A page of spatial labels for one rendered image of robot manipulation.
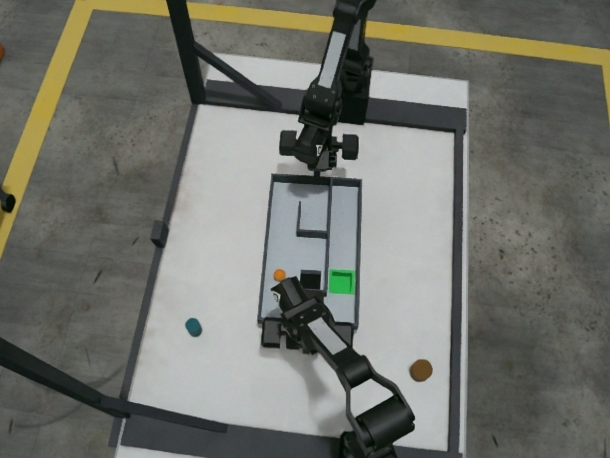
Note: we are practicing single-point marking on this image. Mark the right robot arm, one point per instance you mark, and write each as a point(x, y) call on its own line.
point(309, 322)

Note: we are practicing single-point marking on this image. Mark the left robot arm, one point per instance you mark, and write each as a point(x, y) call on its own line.
point(321, 99)

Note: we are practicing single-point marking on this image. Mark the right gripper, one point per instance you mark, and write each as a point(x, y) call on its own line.
point(271, 333)

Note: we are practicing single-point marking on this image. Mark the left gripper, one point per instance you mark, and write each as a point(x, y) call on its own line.
point(349, 144)

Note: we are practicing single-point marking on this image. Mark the brown cylinder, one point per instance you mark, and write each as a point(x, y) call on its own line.
point(421, 370)

